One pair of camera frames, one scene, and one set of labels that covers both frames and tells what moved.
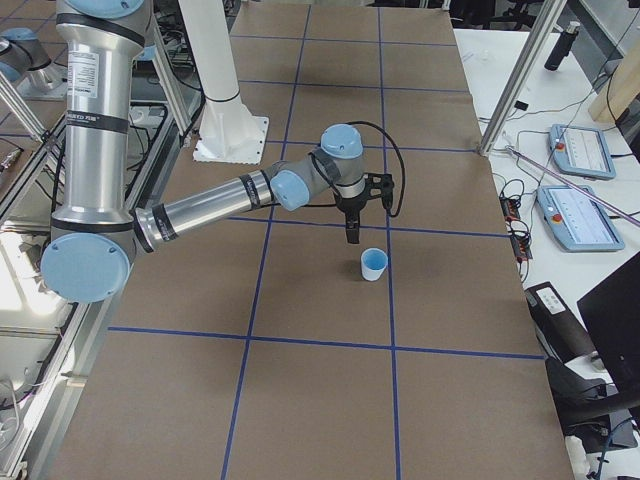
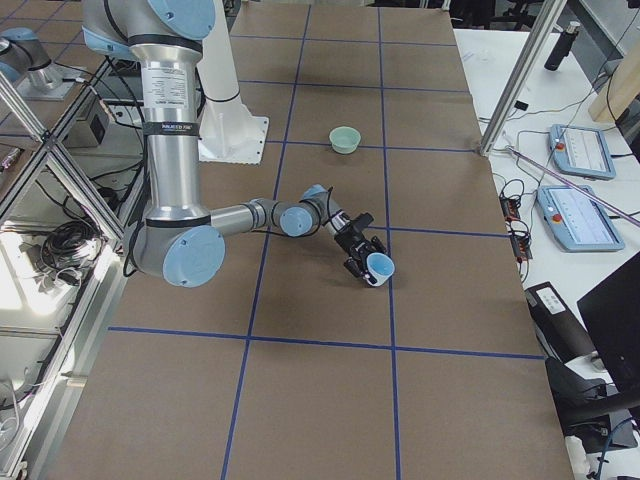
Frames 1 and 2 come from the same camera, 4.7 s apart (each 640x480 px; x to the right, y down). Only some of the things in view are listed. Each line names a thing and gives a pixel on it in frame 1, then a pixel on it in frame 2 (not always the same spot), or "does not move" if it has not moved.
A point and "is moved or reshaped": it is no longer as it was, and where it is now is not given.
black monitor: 612,312 does not move
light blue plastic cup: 373,262 is moved or reshaped
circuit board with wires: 519,233 does not move
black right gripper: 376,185 to 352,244
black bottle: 562,46 does not move
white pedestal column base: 230,132 does not move
